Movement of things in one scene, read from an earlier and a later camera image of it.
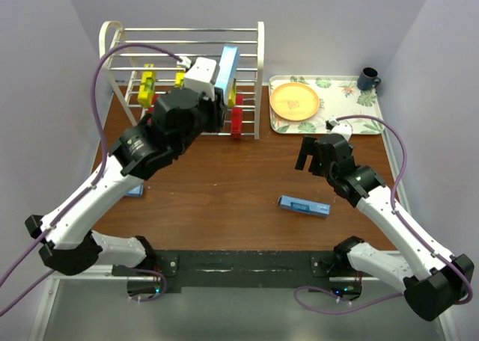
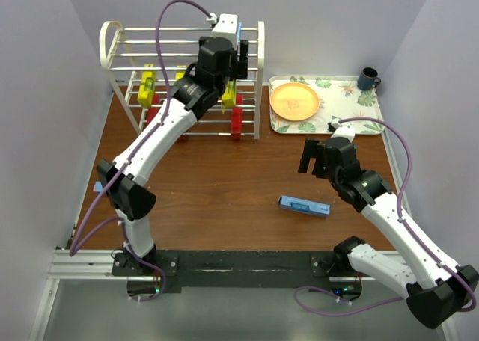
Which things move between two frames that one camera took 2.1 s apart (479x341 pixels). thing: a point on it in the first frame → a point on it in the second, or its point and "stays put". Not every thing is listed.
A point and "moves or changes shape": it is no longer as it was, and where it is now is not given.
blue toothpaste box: x=227 y=66 moves or changes shape
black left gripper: x=218 y=111 → x=239 y=69
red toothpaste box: x=151 y=110 stays put
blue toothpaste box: x=304 y=206 stays put
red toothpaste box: x=236 y=117 stays put
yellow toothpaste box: x=147 y=89 stays put
